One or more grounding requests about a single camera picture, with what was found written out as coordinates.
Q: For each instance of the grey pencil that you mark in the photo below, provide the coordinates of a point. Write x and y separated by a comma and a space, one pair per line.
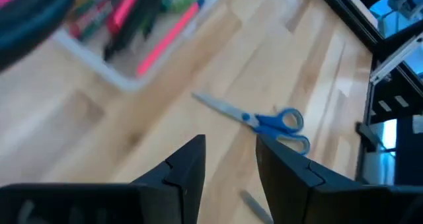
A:
256, 207

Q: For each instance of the clear box with pink lid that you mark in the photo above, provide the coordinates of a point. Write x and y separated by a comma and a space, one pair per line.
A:
125, 85

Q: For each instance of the green highlighter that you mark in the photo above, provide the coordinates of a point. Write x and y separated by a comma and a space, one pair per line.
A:
185, 2

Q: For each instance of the white metal bar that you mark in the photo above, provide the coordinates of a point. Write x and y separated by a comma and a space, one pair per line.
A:
393, 60

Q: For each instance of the thick black marker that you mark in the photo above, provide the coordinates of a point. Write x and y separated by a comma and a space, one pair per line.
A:
129, 35

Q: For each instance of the pink highlighter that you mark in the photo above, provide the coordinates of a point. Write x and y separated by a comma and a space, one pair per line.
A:
125, 9

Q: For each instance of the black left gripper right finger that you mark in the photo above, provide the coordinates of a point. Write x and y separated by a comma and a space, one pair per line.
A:
330, 204

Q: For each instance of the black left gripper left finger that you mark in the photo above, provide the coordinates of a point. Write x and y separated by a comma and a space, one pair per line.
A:
99, 204

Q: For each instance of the pink pen with blue tip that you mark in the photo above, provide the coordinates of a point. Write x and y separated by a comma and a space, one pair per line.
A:
165, 40

